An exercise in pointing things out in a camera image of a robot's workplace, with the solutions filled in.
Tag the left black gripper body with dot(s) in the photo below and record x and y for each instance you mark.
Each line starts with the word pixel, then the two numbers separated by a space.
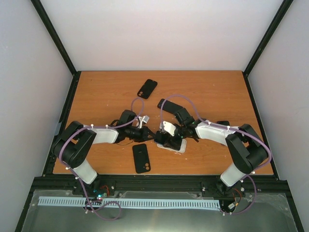
pixel 136 136

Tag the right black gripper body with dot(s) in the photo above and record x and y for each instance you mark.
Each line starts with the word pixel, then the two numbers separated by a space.
pixel 182 131

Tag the black smartphone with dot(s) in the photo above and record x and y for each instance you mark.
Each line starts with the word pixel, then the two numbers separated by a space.
pixel 224 123
pixel 174 139

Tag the white phone case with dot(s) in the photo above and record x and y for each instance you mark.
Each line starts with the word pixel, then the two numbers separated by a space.
pixel 182 150

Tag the black phone case top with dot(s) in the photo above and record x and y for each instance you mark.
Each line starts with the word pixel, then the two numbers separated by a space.
pixel 147 88

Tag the black phone case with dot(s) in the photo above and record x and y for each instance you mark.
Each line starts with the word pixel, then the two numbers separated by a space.
pixel 141 158
pixel 147 88
pixel 171 107

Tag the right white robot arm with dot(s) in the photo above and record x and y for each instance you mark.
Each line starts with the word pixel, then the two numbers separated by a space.
pixel 246 149

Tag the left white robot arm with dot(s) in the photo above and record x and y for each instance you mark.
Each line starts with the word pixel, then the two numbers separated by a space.
pixel 73 145

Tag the black phone case front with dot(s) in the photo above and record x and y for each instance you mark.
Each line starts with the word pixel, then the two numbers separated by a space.
pixel 141 158

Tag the black phone case middle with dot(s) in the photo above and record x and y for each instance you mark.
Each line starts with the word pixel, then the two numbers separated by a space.
pixel 171 107

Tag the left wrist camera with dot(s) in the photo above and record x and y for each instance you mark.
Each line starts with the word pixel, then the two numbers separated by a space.
pixel 141 121

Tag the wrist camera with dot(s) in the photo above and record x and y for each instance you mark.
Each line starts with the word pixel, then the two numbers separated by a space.
pixel 165 133
pixel 141 121

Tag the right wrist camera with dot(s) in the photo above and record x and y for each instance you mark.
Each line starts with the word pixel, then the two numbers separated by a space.
pixel 165 133

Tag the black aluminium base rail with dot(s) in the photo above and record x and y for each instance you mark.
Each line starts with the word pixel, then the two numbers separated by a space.
pixel 206 185

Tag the light blue cable duct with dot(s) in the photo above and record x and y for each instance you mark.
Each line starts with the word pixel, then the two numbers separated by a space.
pixel 131 203

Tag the left black frame post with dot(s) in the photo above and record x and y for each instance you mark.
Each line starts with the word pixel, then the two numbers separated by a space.
pixel 38 6

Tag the black frame post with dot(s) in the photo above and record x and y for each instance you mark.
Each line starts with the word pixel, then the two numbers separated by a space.
pixel 38 6
pixel 278 17

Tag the right black frame post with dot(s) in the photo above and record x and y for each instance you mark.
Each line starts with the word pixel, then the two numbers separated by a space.
pixel 278 17

